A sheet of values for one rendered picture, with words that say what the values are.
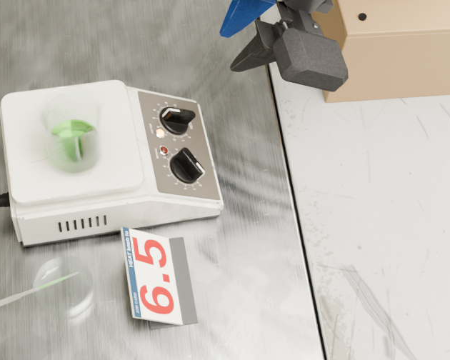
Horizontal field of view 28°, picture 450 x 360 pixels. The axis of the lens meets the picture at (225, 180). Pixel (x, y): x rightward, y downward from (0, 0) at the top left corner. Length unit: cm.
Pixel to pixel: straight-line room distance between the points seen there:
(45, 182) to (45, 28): 26
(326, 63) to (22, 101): 31
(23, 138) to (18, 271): 13
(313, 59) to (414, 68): 28
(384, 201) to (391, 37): 17
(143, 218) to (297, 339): 19
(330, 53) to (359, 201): 25
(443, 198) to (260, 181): 19
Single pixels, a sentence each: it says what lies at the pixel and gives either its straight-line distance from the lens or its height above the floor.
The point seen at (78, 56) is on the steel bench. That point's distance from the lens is 100.
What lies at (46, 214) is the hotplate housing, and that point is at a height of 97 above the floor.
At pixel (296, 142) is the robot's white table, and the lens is 95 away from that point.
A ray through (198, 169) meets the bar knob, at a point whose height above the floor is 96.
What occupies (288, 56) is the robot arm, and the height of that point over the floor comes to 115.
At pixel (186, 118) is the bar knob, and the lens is 89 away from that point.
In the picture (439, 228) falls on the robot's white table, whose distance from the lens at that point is 94.
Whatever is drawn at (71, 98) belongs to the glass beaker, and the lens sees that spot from 80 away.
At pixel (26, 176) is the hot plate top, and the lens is 82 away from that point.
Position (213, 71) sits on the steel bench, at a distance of 99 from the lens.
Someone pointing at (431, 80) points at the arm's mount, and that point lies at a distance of 100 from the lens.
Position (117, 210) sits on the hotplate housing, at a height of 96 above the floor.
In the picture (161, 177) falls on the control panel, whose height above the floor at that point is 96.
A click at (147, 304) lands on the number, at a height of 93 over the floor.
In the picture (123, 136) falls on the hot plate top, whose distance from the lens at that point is 84.
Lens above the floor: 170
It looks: 60 degrees down
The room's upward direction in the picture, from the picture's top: 9 degrees clockwise
